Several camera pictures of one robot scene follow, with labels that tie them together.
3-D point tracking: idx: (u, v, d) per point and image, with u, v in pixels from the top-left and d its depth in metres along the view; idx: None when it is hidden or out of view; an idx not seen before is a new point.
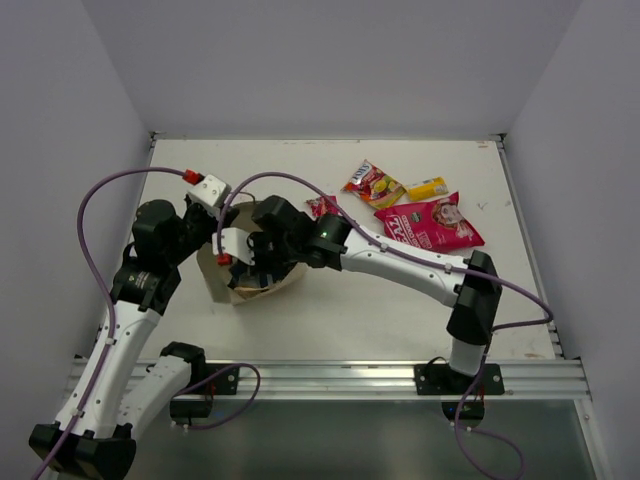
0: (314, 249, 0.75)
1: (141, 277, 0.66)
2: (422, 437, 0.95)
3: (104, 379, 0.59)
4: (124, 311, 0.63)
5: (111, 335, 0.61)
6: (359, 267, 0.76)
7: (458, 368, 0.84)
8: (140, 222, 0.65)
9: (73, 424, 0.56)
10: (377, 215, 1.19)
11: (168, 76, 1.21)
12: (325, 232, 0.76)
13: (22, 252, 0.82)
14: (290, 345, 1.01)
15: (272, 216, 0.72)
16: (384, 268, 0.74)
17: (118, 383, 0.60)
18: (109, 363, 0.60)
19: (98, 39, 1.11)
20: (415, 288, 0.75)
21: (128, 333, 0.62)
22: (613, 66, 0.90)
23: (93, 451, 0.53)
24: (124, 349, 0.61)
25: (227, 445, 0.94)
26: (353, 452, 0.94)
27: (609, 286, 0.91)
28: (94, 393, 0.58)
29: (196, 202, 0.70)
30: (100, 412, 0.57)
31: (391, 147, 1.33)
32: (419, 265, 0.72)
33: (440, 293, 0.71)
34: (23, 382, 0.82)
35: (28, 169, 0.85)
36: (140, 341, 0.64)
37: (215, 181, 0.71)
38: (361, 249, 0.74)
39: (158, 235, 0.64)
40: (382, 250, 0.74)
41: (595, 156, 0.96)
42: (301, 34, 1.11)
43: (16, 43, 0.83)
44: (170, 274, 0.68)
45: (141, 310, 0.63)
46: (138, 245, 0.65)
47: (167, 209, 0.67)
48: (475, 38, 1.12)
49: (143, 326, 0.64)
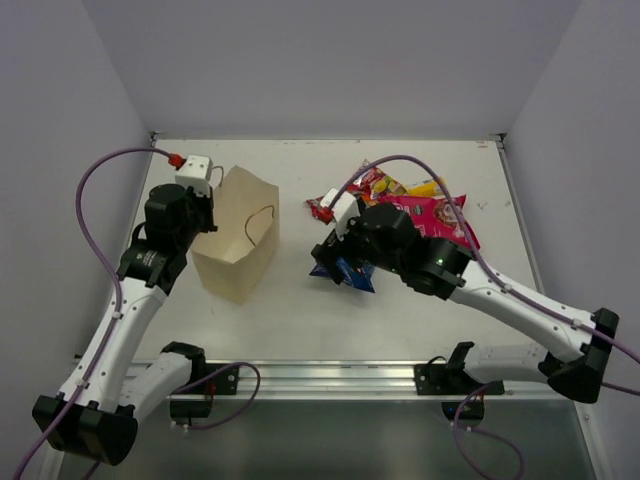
0: (425, 275, 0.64)
1: (148, 257, 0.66)
2: (422, 436, 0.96)
3: (109, 352, 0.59)
4: (130, 287, 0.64)
5: (118, 309, 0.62)
6: (472, 303, 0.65)
7: (469, 375, 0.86)
8: (152, 201, 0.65)
9: (76, 395, 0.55)
10: (379, 203, 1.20)
11: (169, 77, 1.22)
12: (440, 259, 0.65)
13: (22, 252, 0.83)
14: (288, 346, 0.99)
15: (390, 229, 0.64)
16: (502, 311, 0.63)
17: (123, 357, 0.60)
18: (116, 337, 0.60)
19: (99, 41, 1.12)
20: (528, 334, 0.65)
21: (135, 307, 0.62)
22: (612, 66, 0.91)
23: (96, 422, 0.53)
24: (130, 325, 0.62)
25: (227, 445, 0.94)
26: (353, 451, 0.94)
27: (611, 285, 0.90)
28: (99, 365, 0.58)
29: (186, 182, 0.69)
30: (105, 384, 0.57)
31: (391, 147, 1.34)
32: (542, 314, 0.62)
33: (559, 349, 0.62)
34: (23, 380, 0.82)
35: (29, 168, 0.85)
36: (144, 320, 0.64)
37: (197, 157, 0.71)
38: (479, 286, 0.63)
39: (169, 215, 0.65)
40: (504, 290, 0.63)
41: (596, 154, 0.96)
42: (301, 36, 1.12)
43: (19, 43, 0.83)
44: (176, 255, 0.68)
45: (148, 288, 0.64)
46: (148, 223, 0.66)
47: (180, 191, 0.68)
48: (474, 40, 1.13)
49: (150, 302, 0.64)
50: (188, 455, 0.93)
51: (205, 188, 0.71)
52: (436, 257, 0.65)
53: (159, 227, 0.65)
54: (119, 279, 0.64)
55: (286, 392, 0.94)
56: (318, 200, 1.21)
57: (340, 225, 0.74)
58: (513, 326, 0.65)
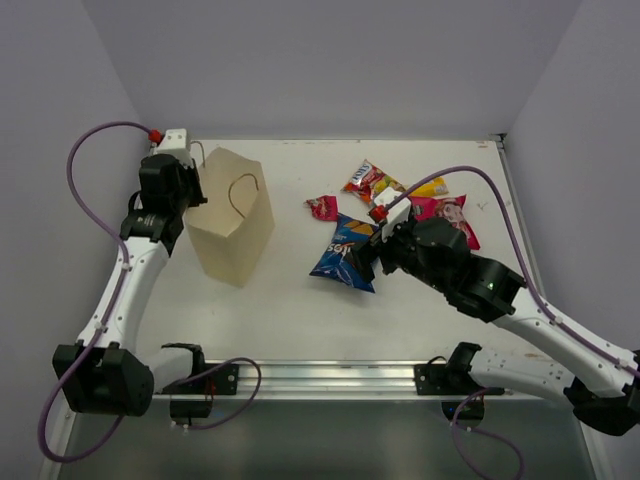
0: (472, 296, 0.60)
1: (149, 220, 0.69)
2: (422, 436, 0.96)
3: (123, 300, 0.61)
4: (135, 244, 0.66)
5: (126, 262, 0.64)
6: (517, 331, 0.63)
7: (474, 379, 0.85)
8: (146, 168, 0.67)
9: (97, 337, 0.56)
10: None
11: (169, 77, 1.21)
12: (491, 283, 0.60)
13: (22, 253, 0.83)
14: (288, 346, 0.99)
15: (446, 248, 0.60)
16: (547, 342, 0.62)
17: (136, 305, 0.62)
18: (128, 287, 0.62)
19: (99, 42, 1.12)
20: (565, 365, 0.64)
21: (143, 261, 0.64)
22: (612, 66, 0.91)
23: (119, 359, 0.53)
24: (140, 276, 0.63)
25: (227, 445, 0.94)
26: (353, 451, 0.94)
27: (612, 285, 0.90)
28: (115, 311, 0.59)
29: (168, 152, 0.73)
30: (123, 327, 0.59)
31: (391, 147, 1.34)
32: (588, 351, 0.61)
33: (598, 385, 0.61)
34: (23, 380, 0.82)
35: (28, 169, 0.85)
36: (152, 273, 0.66)
37: (174, 132, 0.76)
38: (528, 316, 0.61)
39: (163, 178, 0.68)
40: (553, 323, 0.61)
41: (597, 155, 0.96)
42: (301, 36, 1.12)
43: (18, 44, 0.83)
44: (175, 217, 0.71)
45: (152, 243, 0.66)
46: (143, 190, 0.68)
47: (170, 159, 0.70)
48: (474, 40, 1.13)
49: (156, 256, 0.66)
50: (188, 455, 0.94)
51: (186, 157, 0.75)
52: (487, 280, 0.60)
53: (156, 190, 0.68)
54: (123, 239, 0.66)
55: (286, 392, 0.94)
56: (318, 200, 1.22)
57: (386, 229, 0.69)
58: (553, 357, 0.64)
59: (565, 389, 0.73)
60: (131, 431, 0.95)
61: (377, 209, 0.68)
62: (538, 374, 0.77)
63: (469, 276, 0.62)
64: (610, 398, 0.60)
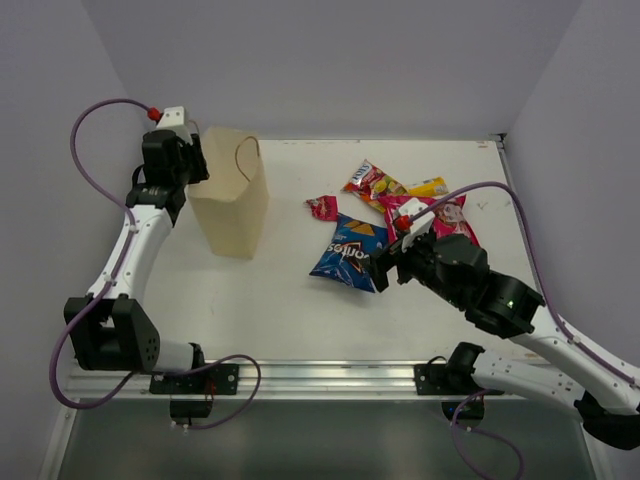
0: (491, 314, 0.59)
1: (153, 191, 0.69)
2: (422, 435, 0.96)
3: (131, 258, 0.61)
4: (141, 210, 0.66)
5: (134, 225, 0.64)
6: (535, 348, 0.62)
7: (475, 380, 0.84)
8: (146, 141, 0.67)
9: (106, 290, 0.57)
10: (379, 203, 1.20)
11: (169, 78, 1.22)
12: (511, 301, 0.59)
13: (22, 253, 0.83)
14: (290, 346, 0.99)
15: (467, 267, 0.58)
16: (563, 361, 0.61)
17: (143, 264, 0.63)
18: (136, 246, 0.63)
19: (99, 42, 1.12)
20: (579, 382, 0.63)
21: (149, 225, 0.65)
22: (611, 66, 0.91)
23: (129, 308, 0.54)
24: (147, 238, 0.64)
25: (227, 444, 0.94)
26: (353, 451, 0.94)
27: (611, 285, 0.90)
28: (123, 267, 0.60)
29: (167, 129, 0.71)
30: (132, 282, 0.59)
31: (391, 147, 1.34)
32: (605, 370, 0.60)
33: (611, 403, 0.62)
34: (22, 379, 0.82)
35: (28, 169, 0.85)
36: (158, 237, 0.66)
37: (173, 109, 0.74)
38: (546, 334, 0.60)
39: (165, 151, 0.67)
40: (571, 343, 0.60)
41: (597, 155, 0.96)
42: (301, 37, 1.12)
43: (17, 45, 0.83)
44: (178, 188, 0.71)
45: (158, 210, 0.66)
46: (146, 162, 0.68)
47: (171, 131, 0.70)
48: (474, 39, 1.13)
49: (162, 221, 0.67)
50: (188, 455, 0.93)
51: (186, 134, 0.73)
52: (507, 298, 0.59)
53: (158, 162, 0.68)
54: (129, 207, 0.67)
55: (286, 392, 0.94)
56: (318, 200, 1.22)
57: (408, 239, 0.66)
58: (568, 374, 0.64)
59: (575, 401, 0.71)
60: (130, 431, 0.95)
61: (402, 218, 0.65)
62: (548, 383, 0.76)
63: (488, 292, 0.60)
64: (625, 416, 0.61)
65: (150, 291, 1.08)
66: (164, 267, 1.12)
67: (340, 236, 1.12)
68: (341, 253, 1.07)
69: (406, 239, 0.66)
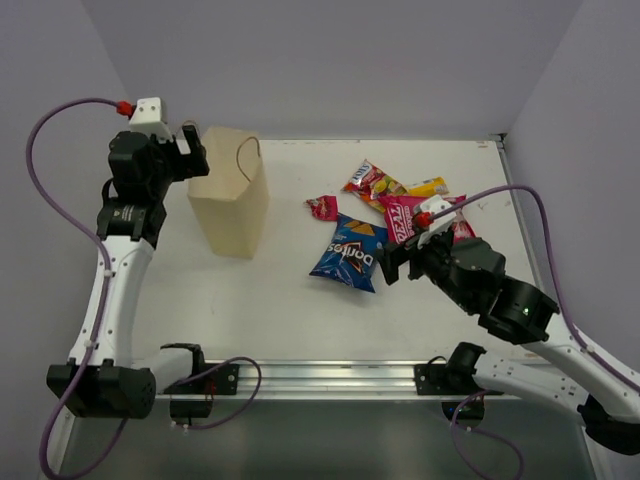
0: (505, 321, 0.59)
1: (126, 212, 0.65)
2: (422, 435, 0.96)
3: (112, 311, 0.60)
4: (115, 245, 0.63)
5: (109, 268, 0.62)
6: (546, 355, 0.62)
7: (475, 380, 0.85)
8: (115, 153, 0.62)
9: (89, 355, 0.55)
10: (379, 203, 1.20)
11: (168, 78, 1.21)
12: (527, 308, 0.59)
13: (22, 253, 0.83)
14: (290, 346, 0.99)
15: (486, 273, 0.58)
16: (574, 369, 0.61)
17: (125, 312, 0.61)
18: (114, 295, 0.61)
19: (99, 42, 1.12)
20: (589, 390, 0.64)
21: (126, 264, 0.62)
22: (611, 66, 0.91)
23: (116, 376, 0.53)
24: (125, 282, 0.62)
25: (228, 444, 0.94)
26: (353, 452, 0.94)
27: (612, 285, 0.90)
28: (104, 323, 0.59)
29: (144, 126, 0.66)
30: (115, 340, 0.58)
31: (391, 147, 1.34)
32: (616, 379, 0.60)
33: (618, 410, 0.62)
34: (23, 380, 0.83)
35: (28, 170, 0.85)
36: (136, 272, 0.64)
37: (147, 101, 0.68)
38: (559, 342, 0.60)
39: (136, 164, 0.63)
40: (586, 352, 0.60)
41: (597, 155, 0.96)
42: (301, 37, 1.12)
43: (16, 45, 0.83)
44: (155, 205, 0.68)
45: (134, 242, 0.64)
46: (116, 176, 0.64)
47: (142, 138, 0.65)
48: (473, 39, 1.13)
49: (139, 254, 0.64)
50: (187, 455, 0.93)
51: (165, 132, 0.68)
52: (522, 304, 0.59)
53: (130, 178, 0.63)
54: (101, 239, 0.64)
55: (287, 392, 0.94)
56: (318, 200, 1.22)
57: (425, 235, 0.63)
58: (577, 381, 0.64)
59: (579, 405, 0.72)
60: (130, 431, 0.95)
61: (424, 214, 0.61)
62: (551, 387, 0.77)
63: (502, 299, 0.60)
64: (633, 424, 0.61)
65: (150, 291, 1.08)
66: (164, 267, 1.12)
67: (341, 236, 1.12)
68: (341, 253, 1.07)
69: (423, 235, 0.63)
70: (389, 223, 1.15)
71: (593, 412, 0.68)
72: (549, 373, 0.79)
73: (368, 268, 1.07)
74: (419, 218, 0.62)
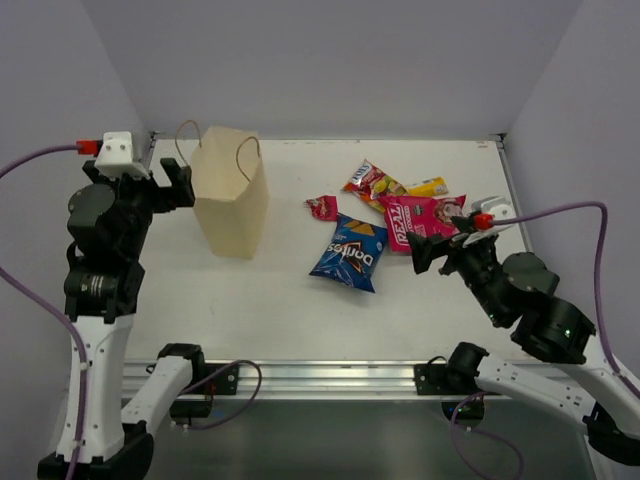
0: (544, 341, 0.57)
1: (96, 282, 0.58)
2: (422, 434, 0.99)
3: (94, 403, 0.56)
4: (89, 328, 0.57)
5: (84, 359, 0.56)
6: (576, 374, 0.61)
7: (475, 381, 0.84)
8: (76, 219, 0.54)
9: (77, 455, 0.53)
10: (379, 203, 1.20)
11: (166, 77, 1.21)
12: (568, 330, 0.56)
13: (19, 251, 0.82)
14: (290, 346, 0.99)
15: (539, 294, 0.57)
16: (601, 391, 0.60)
17: (109, 398, 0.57)
18: (95, 386, 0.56)
19: (97, 40, 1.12)
20: (608, 410, 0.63)
21: (102, 350, 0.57)
22: (613, 63, 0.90)
23: None
24: (105, 368, 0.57)
25: (235, 443, 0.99)
26: (354, 452, 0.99)
27: (613, 285, 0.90)
28: (89, 419, 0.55)
29: (117, 168, 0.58)
30: (102, 434, 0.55)
31: (391, 147, 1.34)
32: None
33: (633, 430, 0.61)
34: (22, 381, 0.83)
35: (26, 169, 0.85)
36: (116, 352, 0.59)
37: (115, 136, 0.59)
38: (594, 364, 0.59)
39: (103, 229, 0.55)
40: (617, 375, 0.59)
41: (598, 153, 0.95)
42: (300, 34, 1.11)
43: (13, 41, 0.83)
44: (128, 268, 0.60)
45: (109, 324, 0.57)
46: (80, 243, 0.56)
47: (108, 197, 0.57)
48: (474, 37, 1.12)
49: (118, 333, 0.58)
50: (197, 452, 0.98)
51: (139, 171, 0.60)
52: (564, 327, 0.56)
53: (96, 246, 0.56)
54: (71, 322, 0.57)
55: (286, 392, 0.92)
56: (318, 200, 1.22)
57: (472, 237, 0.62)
58: (599, 401, 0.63)
59: (583, 416, 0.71)
60: None
61: (486, 217, 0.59)
62: (556, 396, 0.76)
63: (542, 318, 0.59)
64: None
65: (150, 291, 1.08)
66: (164, 268, 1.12)
67: (340, 236, 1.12)
68: (341, 253, 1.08)
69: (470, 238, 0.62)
70: (389, 222, 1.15)
71: (600, 425, 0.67)
72: (554, 382, 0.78)
73: (367, 269, 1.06)
74: (479, 217, 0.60)
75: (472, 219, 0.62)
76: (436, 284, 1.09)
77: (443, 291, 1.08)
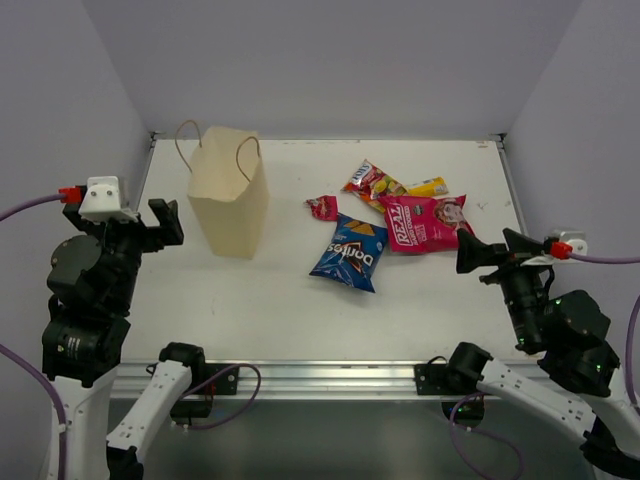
0: (575, 374, 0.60)
1: (72, 342, 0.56)
2: (423, 435, 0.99)
3: (74, 459, 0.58)
4: (68, 390, 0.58)
5: (63, 420, 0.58)
6: (596, 403, 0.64)
7: (473, 382, 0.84)
8: (57, 278, 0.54)
9: None
10: (379, 203, 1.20)
11: (166, 76, 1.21)
12: (599, 366, 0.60)
13: (18, 250, 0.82)
14: (289, 346, 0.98)
15: (592, 339, 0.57)
16: (615, 420, 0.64)
17: (90, 453, 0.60)
18: (74, 445, 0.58)
19: (97, 39, 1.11)
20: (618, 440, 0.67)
21: (81, 412, 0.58)
22: (614, 61, 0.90)
23: None
24: (83, 428, 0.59)
25: (239, 445, 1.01)
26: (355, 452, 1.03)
27: (613, 284, 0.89)
28: (70, 475, 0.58)
29: (103, 215, 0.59)
30: None
31: (391, 147, 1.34)
32: None
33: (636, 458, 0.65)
34: (21, 379, 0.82)
35: (26, 168, 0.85)
36: (97, 407, 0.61)
37: (99, 183, 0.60)
38: (616, 396, 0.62)
39: (84, 287, 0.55)
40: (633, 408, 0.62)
41: (599, 152, 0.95)
42: (300, 33, 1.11)
43: (12, 39, 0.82)
44: (108, 325, 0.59)
45: (87, 386, 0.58)
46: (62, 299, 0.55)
47: (93, 256, 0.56)
48: (474, 36, 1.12)
49: (96, 394, 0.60)
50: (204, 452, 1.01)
51: (127, 215, 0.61)
52: (597, 363, 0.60)
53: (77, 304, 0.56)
54: (51, 382, 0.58)
55: (286, 393, 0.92)
56: (318, 200, 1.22)
57: (534, 260, 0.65)
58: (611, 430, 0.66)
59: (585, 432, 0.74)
60: None
61: (566, 247, 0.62)
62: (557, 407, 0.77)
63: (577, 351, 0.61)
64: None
65: (150, 290, 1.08)
66: (163, 268, 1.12)
67: (340, 236, 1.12)
68: (341, 253, 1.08)
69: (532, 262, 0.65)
70: (389, 222, 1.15)
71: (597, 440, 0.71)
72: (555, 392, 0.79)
73: (367, 269, 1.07)
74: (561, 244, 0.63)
75: (549, 244, 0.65)
76: (436, 284, 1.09)
77: (444, 292, 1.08)
